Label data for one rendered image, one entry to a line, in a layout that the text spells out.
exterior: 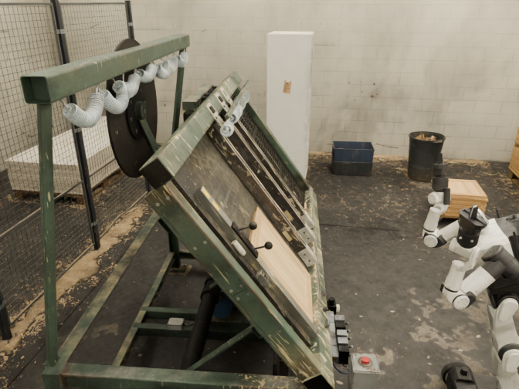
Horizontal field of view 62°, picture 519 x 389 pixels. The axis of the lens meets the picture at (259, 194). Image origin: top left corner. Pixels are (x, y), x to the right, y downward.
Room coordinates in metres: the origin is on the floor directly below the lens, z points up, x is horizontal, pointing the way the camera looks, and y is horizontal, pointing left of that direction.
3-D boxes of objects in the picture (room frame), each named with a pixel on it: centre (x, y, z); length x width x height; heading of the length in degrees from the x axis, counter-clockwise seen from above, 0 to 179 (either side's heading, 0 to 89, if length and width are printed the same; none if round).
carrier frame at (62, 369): (2.61, 0.28, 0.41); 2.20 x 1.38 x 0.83; 175
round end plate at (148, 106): (2.55, 0.71, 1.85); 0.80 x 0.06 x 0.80; 175
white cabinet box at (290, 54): (6.33, -0.44, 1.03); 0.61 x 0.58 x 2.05; 170
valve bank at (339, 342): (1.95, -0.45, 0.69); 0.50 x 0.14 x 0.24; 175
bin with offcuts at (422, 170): (6.17, -2.45, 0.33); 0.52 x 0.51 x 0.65; 170
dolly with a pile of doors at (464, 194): (4.86, -2.41, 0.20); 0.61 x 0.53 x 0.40; 170
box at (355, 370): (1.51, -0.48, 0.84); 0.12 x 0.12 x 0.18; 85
